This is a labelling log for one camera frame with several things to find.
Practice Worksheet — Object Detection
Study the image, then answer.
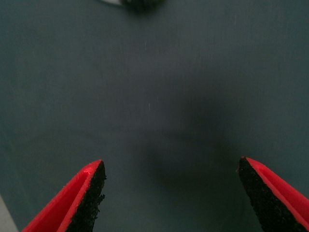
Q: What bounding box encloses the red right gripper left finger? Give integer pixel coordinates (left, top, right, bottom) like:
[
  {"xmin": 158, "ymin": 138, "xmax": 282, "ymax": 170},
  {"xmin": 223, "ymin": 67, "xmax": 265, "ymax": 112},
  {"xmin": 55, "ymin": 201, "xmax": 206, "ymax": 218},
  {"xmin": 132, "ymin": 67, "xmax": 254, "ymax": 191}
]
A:
[{"xmin": 21, "ymin": 159, "xmax": 107, "ymax": 232}]

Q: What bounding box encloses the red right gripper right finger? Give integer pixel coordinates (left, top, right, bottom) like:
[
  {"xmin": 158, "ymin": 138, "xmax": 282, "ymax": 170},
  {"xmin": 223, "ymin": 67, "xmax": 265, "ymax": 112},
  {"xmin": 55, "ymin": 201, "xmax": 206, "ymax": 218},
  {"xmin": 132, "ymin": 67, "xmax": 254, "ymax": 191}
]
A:
[{"xmin": 238, "ymin": 156, "xmax": 309, "ymax": 232}]

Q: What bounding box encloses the small steel spur gear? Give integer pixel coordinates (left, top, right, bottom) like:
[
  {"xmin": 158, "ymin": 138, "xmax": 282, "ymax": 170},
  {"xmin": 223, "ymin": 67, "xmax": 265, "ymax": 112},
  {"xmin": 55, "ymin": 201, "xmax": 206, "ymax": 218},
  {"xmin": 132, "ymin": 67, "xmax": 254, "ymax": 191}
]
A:
[{"xmin": 122, "ymin": 0, "xmax": 167, "ymax": 12}]

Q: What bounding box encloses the round metal carrier plate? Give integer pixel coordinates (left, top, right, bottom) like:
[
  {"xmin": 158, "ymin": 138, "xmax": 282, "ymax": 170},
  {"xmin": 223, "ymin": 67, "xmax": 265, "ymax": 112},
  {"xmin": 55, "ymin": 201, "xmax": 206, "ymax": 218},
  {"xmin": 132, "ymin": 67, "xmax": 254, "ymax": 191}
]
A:
[{"xmin": 98, "ymin": 0, "xmax": 124, "ymax": 6}]

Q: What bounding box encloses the dark grey table cloth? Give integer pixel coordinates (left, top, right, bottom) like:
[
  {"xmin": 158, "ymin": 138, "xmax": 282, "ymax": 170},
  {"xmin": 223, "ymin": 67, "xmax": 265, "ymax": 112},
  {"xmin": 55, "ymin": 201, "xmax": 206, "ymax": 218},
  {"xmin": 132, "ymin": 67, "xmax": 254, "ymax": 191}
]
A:
[{"xmin": 0, "ymin": 0, "xmax": 309, "ymax": 232}]

